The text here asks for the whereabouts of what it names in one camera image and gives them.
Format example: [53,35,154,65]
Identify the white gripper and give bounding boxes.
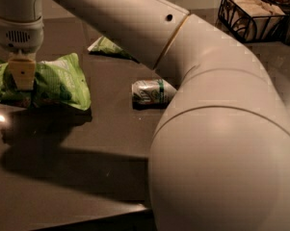
[0,17,43,90]

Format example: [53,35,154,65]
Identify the light green rice chip bag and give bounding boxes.
[0,53,91,111]

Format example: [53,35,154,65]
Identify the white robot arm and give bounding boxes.
[0,0,290,231]

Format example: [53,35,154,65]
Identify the dark green snack bag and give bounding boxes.
[88,37,133,60]

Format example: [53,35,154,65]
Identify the white green soda can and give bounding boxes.
[131,79,176,105]

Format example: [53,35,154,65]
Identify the white packets in basket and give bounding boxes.
[222,0,286,40]

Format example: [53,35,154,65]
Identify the black wire basket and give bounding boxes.
[217,0,287,44]

